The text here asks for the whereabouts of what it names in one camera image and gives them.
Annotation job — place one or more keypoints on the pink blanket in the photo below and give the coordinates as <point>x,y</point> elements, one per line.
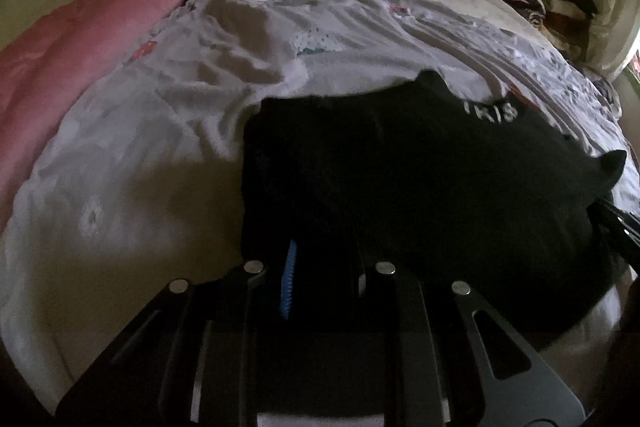
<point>100,42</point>

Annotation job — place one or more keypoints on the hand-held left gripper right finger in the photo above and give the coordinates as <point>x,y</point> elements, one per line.
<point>395,297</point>

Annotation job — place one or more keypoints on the black sweater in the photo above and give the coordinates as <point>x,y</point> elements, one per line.
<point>425,182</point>

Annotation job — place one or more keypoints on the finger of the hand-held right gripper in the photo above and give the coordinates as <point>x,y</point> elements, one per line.
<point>617,222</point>

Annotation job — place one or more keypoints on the cream curtain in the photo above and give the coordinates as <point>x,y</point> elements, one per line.
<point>615,7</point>

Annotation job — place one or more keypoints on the window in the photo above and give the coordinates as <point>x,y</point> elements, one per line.
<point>636,62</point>

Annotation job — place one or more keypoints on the grey cloth bundle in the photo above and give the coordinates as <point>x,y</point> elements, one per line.
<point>610,99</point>

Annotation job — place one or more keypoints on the printed bed sheet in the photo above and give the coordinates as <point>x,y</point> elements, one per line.
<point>175,132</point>

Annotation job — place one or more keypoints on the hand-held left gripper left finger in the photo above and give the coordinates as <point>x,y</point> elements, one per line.
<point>288,287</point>

